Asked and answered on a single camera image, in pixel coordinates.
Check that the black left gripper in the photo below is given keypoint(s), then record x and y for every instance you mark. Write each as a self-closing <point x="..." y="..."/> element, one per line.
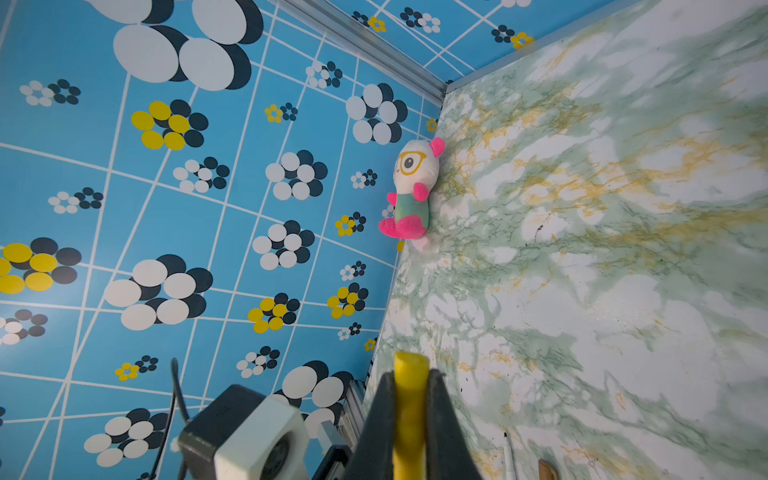
<point x="337" y="453"/>

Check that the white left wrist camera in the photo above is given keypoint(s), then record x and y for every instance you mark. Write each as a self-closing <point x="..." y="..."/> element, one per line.
<point x="244" y="435"/>

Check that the yellow pen cap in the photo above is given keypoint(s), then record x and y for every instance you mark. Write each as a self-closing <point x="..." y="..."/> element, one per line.
<point x="411" y="372"/>

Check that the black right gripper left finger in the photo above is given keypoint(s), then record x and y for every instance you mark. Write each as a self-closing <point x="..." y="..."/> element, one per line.
<point x="372" y="458"/>

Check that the pink white plush toy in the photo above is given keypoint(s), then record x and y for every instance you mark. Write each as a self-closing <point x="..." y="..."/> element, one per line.
<point x="416" y="173"/>

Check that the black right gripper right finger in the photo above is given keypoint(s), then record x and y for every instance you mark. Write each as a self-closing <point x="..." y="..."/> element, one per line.
<point x="447" y="454"/>

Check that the brown pen cap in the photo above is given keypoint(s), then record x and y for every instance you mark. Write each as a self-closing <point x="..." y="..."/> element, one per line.
<point x="546" y="471"/>

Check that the white pen left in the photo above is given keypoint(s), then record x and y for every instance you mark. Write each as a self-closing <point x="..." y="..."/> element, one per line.
<point x="509" y="460"/>

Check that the aluminium frame post left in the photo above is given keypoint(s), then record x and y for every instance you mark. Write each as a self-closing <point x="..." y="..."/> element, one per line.
<point x="343" y="29"/>

